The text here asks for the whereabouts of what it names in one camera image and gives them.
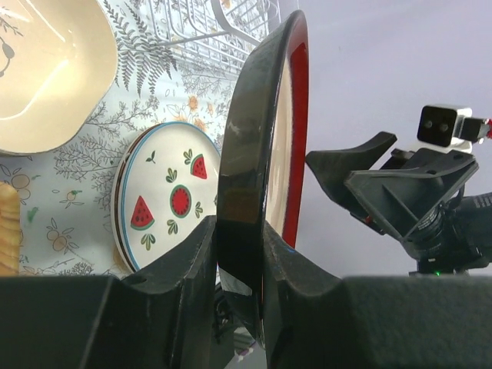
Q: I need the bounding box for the red rimmed beige plate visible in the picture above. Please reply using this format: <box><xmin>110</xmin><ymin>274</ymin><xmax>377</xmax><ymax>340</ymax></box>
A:
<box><xmin>216</xmin><ymin>10</ymin><xmax>309</xmax><ymax>344</ymax></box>

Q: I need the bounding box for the watermelon pattern plate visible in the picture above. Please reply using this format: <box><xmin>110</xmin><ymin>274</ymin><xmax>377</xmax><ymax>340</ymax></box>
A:
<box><xmin>111</xmin><ymin>121</ymin><xmax>220</xmax><ymax>272</ymax></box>

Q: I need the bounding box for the beige square bowl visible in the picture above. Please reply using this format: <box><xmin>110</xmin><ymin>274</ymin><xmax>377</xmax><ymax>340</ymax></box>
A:
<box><xmin>1</xmin><ymin>1</ymin><xmax>118</xmax><ymax>156</ymax></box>

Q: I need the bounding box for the floral table mat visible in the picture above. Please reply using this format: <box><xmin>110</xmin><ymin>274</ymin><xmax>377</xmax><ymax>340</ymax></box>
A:
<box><xmin>1</xmin><ymin>1</ymin><xmax>239</xmax><ymax>276</ymax></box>

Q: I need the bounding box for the white wire dish rack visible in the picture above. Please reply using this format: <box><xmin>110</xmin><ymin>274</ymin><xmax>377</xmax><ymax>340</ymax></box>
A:
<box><xmin>145</xmin><ymin>1</ymin><xmax>281</xmax><ymax>75</ymax></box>

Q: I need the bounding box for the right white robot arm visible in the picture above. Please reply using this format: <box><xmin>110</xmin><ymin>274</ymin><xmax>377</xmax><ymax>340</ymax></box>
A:
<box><xmin>305</xmin><ymin>131</ymin><xmax>491</xmax><ymax>275</ymax></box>

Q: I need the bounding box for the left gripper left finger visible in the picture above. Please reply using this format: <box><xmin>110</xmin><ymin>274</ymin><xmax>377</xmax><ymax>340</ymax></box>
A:
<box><xmin>1</xmin><ymin>216</ymin><xmax>216</xmax><ymax>368</ymax></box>

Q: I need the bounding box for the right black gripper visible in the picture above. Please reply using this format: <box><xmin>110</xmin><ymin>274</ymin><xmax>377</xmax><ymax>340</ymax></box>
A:
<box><xmin>305</xmin><ymin>131</ymin><xmax>478</xmax><ymax>241</ymax></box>

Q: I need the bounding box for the woven bamboo tray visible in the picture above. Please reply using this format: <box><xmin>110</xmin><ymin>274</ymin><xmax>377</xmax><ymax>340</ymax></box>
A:
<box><xmin>0</xmin><ymin>182</ymin><xmax>21</xmax><ymax>277</ymax></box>

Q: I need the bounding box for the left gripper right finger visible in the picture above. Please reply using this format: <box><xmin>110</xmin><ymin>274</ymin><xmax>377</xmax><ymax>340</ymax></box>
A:
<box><xmin>264</xmin><ymin>226</ymin><xmax>491</xmax><ymax>368</ymax></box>

